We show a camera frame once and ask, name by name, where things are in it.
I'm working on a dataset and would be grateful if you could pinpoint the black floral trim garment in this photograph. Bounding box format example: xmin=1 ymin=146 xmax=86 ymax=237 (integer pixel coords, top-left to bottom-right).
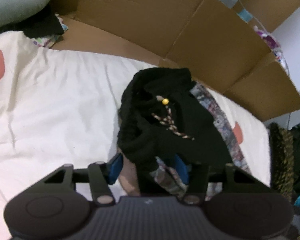
xmin=117 ymin=68 xmax=249 ymax=197

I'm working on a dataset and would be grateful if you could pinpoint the white patterned bed sheet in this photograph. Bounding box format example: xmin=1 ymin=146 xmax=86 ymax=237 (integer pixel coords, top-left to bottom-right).
xmin=0 ymin=31 xmax=271 ymax=240

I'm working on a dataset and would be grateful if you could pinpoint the leopard print garment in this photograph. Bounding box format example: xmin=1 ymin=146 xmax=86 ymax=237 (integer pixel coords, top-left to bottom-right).
xmin=269 ymin=123 xmax=294 ymax=202

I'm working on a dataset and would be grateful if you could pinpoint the brown cardboard sheet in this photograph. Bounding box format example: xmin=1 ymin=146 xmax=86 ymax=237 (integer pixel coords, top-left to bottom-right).
xmin=53 ymin=0 xmax=300 ymax=121

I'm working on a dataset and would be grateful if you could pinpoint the tall cardboard box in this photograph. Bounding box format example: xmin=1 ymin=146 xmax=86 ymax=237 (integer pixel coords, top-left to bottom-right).
xmin=232 ymin=0 xmax=300 ymax=32

